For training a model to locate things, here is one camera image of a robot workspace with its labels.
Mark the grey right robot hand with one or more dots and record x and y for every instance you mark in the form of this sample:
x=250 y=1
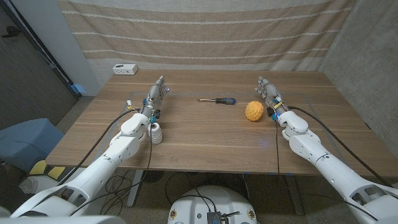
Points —
x=270 y=93

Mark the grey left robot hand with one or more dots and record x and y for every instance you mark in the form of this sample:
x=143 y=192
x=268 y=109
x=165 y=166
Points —
x=155 y=95

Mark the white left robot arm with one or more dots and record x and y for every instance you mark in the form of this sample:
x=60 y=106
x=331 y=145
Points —
x=102 y=165

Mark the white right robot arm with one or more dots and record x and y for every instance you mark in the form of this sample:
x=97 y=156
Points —
x=335 y=174

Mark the yellow bumpy stress ball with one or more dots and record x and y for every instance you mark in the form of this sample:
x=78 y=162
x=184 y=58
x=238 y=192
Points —
x=254 y=111

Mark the white power strip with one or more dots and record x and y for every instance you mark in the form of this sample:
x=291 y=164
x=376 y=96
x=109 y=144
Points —
x=125 y=69

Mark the beige striped backdrop cloth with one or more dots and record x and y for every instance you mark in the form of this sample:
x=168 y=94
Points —
x=202 y=34

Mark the grey table leg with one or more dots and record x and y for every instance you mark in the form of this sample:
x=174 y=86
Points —
x=135 y=189
x=295 y=196

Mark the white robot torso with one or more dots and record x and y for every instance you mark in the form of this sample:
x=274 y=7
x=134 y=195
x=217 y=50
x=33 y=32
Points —
x=199 y=205

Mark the blue padded seat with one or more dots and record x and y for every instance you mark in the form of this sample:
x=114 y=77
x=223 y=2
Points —
x=28 y=141

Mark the yellow floor object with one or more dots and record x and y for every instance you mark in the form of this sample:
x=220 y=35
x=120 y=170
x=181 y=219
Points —
x=40 y=168

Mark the pale sneaker shoe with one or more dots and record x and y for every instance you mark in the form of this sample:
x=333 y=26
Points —
x=28 y=185

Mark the person's head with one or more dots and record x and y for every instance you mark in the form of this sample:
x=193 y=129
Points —
x=9 y=189

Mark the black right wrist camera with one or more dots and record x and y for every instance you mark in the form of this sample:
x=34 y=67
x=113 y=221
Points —
x=270 y=111

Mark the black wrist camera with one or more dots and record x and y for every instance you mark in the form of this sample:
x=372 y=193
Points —
x=157 y=114
x=270 y=111

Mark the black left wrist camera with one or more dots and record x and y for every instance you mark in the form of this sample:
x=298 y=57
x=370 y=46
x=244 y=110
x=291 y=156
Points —
x=157 y=114

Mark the black door frame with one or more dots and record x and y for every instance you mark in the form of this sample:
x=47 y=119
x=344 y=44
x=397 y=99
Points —
x=40 y=46

